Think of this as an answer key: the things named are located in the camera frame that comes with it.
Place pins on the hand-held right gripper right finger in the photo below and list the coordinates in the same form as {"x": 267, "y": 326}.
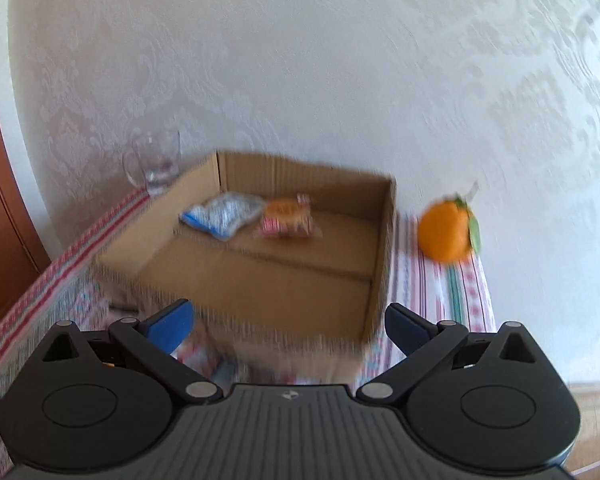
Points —
{"x": 404, "y": 327}

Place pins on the white and blue snack packet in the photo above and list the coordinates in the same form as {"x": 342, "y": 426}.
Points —
{"x": 222, "y": 212}

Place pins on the cardboard box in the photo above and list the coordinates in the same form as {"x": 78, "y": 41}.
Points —
{"x": 280, "y": 280}

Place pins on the clear glass mug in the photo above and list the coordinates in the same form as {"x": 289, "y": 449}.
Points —
{"x": 160, "y": 160}

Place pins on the orange fruit with leaf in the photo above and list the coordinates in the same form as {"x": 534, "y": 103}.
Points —
{"x": 445, "y": 232}

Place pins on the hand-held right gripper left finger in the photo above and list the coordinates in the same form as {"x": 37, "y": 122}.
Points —
{"x": 174, "y": 327}

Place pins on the clear packet of brown cookies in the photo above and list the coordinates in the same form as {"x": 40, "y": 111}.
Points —
{"x": 285, "y": 217}

